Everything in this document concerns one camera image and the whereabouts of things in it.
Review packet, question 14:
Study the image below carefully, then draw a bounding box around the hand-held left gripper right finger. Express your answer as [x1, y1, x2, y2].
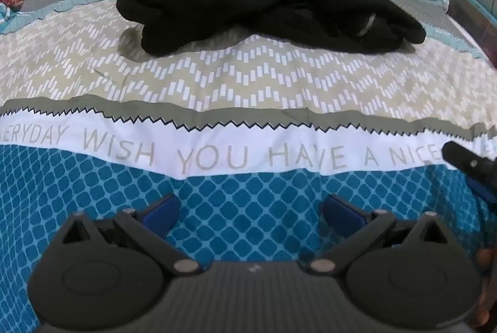
[310, 194, 444, 276]

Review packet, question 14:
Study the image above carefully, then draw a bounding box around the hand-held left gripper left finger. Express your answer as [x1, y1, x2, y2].
[58, 194, 203, 277]

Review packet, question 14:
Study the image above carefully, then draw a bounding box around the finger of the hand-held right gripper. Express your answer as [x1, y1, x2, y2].
[443, 141, 497, 204]

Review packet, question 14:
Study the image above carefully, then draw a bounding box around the person's right hand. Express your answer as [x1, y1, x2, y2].
[477, 245, 497, 324]

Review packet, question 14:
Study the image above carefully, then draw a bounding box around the patterned teal and beige bedsheet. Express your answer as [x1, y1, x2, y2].
[0, 0, 495, 333]

